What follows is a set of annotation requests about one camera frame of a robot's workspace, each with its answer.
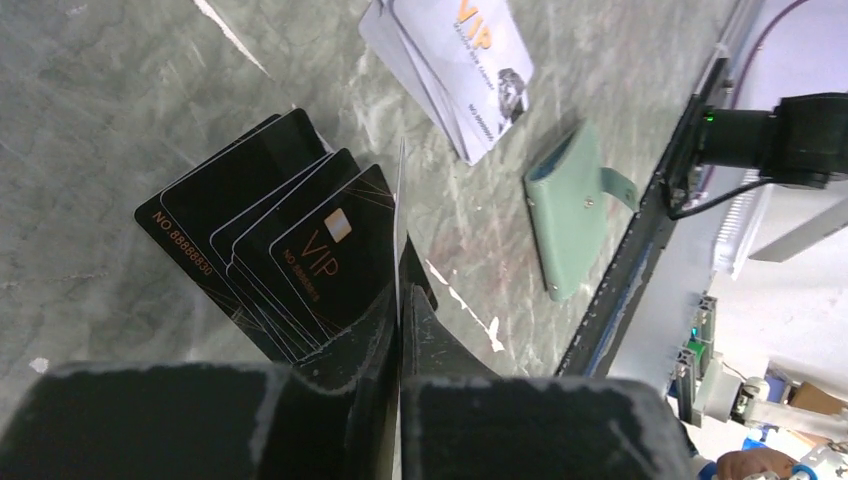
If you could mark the black VIP card stack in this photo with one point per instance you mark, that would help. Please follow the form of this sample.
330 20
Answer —
291 240

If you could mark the single black VIP card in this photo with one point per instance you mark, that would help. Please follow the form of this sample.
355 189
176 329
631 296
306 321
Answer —
398 230

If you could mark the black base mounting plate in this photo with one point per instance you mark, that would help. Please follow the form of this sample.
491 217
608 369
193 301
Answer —
604 325

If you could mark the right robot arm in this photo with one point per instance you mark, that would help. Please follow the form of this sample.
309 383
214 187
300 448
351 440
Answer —
801 144

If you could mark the silver VIP card stack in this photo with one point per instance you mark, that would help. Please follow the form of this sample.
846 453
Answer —
464 62

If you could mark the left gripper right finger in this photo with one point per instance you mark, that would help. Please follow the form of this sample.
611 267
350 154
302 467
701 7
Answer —
458 420

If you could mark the green card holder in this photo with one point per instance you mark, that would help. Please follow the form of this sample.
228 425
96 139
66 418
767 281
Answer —
566 191

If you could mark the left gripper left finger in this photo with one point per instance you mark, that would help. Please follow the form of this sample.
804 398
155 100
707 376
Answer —
329 420

